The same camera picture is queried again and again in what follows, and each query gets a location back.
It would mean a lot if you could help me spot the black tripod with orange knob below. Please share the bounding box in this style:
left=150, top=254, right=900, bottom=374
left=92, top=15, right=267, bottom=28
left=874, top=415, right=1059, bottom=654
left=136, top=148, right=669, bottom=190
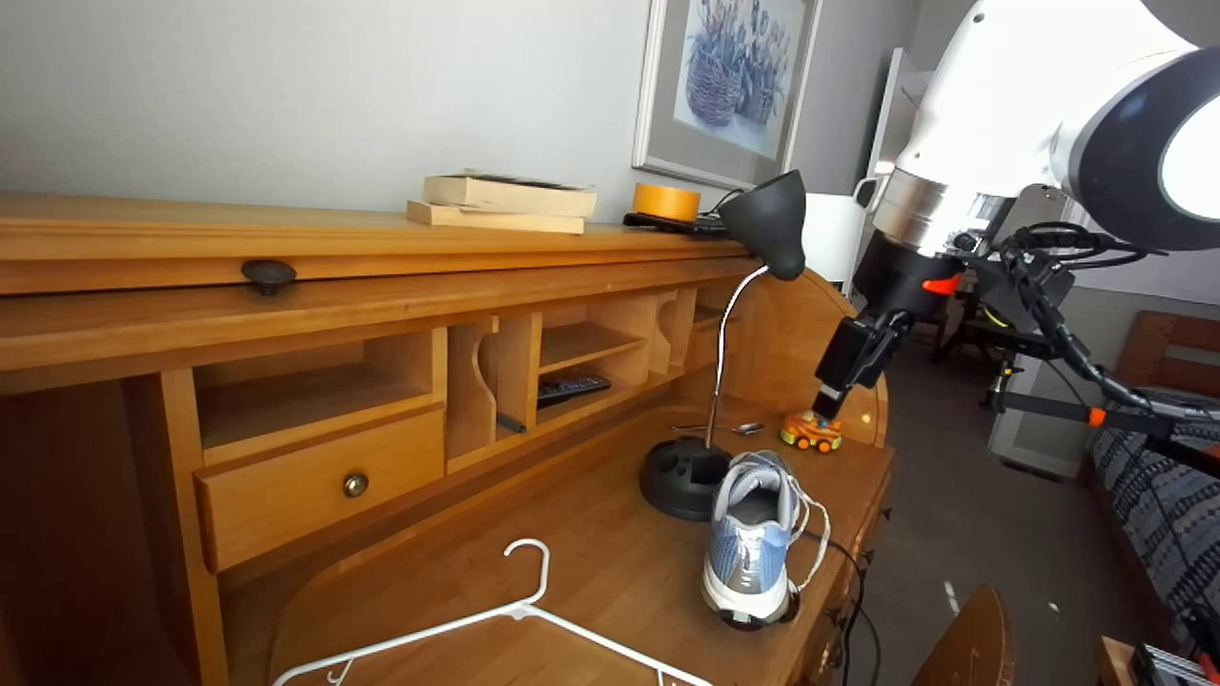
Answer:
left=916, top=257, right=1080, bottom=383

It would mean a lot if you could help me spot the blue and white sneaker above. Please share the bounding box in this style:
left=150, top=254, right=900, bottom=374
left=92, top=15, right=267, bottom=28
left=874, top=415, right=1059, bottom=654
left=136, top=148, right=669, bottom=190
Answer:
left=698, top=449, right=835, bottom=631

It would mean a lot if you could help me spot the black roll-top knob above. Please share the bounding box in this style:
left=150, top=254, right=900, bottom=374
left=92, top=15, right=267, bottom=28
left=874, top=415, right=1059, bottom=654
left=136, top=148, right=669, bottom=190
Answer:
left=240, top=254, right=301, bottom=298

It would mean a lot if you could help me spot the black gooseneck desk lamp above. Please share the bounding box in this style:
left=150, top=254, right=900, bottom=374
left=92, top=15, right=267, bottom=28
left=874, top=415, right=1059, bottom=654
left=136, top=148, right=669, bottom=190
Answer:
left=636, top=169, right=811, bottom=527

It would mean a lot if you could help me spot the white plastic clothes hanger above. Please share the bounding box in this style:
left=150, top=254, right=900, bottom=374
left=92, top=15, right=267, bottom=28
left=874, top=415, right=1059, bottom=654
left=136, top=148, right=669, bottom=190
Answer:
left=267, top=534, right=716, bottom=686

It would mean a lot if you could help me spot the wooden drawer with brass knob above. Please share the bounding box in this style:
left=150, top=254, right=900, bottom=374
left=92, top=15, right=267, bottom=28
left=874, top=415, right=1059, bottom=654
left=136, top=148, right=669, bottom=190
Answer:
left=189, top=405, right=449, bottom=574

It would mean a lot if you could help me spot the striped bed mattress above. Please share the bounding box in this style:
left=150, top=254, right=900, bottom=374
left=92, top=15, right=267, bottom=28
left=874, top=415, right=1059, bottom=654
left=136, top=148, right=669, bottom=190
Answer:
left=1085, top=383, right=1220, bottom=641

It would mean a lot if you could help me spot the wooden bed headboard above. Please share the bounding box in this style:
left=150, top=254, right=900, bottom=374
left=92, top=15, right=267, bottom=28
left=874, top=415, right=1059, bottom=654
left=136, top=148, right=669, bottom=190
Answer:
left=1102, top=308, right=1220, bottom=412

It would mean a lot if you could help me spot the orange toy frog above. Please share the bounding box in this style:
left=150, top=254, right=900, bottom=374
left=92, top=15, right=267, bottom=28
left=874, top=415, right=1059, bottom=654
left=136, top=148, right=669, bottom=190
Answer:
left=778, top=412, right=846, bottom=457

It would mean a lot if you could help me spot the thick pale wooden box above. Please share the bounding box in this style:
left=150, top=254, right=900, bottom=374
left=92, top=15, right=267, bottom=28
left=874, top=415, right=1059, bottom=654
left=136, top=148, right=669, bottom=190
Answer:
left=421, top=171, right=602, bottom=222

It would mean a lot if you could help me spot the framed blue flower picture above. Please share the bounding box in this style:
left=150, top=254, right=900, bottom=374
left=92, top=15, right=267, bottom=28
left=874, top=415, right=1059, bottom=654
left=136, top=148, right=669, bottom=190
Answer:
left=629, top=0, right=827, bottom=195

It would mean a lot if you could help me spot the black remote control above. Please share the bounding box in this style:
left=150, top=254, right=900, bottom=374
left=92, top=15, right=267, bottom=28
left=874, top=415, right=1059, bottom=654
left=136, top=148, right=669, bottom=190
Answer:
left=533, top=371, right=616, bottom=412

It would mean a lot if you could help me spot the wooden roll-top desk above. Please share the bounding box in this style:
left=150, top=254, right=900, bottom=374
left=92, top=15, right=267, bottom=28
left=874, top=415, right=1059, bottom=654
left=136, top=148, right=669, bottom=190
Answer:
left=0, top=186, right=900, bottom=686

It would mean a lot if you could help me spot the wooden chair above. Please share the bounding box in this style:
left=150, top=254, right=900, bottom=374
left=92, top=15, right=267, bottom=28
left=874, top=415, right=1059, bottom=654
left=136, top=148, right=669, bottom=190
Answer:
left=906, top=584, right=1021, bottom=686

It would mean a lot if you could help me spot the black lamp power cable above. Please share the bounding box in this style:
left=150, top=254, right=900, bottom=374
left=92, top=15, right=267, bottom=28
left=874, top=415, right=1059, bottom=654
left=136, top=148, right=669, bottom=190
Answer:
left=811, top=528, right=887, bottom=686

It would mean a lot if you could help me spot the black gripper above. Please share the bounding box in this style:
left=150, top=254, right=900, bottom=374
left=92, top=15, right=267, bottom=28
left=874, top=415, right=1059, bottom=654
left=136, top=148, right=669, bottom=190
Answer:
left=808, top=308, right=916, bottom=428

